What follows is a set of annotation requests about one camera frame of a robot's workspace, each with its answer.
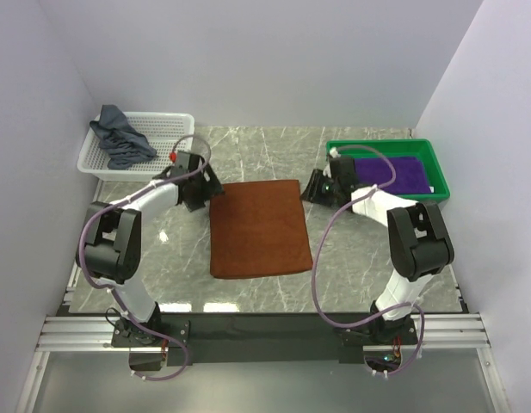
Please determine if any purple cable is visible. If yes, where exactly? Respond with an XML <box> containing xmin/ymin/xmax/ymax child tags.
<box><xmin>77</xmin><ymin>135</ymin><xmax>213</xmax><ymax>382</ymax></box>
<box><xmin>311</xmin><ymin>145</ymin><xmax>424</xmax><ymax>382</ymax></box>

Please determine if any grey towel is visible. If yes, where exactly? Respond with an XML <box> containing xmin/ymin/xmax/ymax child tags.
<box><xmin>90</xmin><ymin>104</ymin><xmax>157</xmax><ymax>170</ymax></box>

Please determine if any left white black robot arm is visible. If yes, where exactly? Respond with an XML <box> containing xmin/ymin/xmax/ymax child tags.
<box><xmin>76</xmin><ymin>151</ymin><xmax>225</xmax><ymax>346</ymax></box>

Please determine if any purple towel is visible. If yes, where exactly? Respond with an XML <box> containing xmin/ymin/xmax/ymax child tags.
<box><xmin>355</xmin><ymin>157</ymin><xmax>431</xmax><ymax>195</ymax></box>

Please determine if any white plastic basket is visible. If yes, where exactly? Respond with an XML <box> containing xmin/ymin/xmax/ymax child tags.
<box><xmin>77</xmin><ymin>112</ymin><xmax>194</xmax><ymax>182</ymax></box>

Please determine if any black base beam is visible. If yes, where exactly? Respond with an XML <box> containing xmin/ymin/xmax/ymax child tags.
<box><xmin>110</xmin><ymin>310</ymin><xmax>404</xmax><ymax>373</ymax></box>

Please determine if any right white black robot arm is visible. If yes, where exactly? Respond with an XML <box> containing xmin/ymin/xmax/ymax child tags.
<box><xmin>300</xmin><ymin>156</ymin><xmax>454</xmax><ymax>343</ymax></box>

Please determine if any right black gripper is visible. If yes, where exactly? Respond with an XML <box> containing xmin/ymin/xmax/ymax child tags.
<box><xmin>299</xmin><ymin>168</ymin><xmax>341</xmax><ymax>207</ymax></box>

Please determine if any orange brown towel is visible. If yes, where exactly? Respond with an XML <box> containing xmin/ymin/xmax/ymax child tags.
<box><xmin>209</xmin><ymin>179</ymin><xmax>312</xmax><ymax>280</ymax></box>

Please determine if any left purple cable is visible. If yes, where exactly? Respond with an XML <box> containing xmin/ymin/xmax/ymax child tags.
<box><xmin>77</xmin><ymin>135</ymin><xmax>213</xmax><ymax>382</ymax></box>

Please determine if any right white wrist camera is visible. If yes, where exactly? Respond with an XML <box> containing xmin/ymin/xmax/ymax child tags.
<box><xmin>324</xmin><ymin>147</ymin><xmax>341</xmax><ymax>177</ymax></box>

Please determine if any green plastic tray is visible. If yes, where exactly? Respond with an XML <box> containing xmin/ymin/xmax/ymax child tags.
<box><xmin>326</xmin><ymin>139</ymin><xmax>450</xmax><ymax>202</ymax></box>

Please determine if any aluminium frame rail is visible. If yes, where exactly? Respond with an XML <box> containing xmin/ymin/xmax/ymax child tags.
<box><xmin>15</xmin><ymin>313</ymin><xmax>511</xmax><ymax>412</ymax></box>

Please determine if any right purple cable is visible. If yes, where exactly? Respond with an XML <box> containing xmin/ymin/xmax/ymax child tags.
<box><xmin>311</xmin><ymin>145</ymin><xmax>424</xmax><ymax>382</ymax></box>

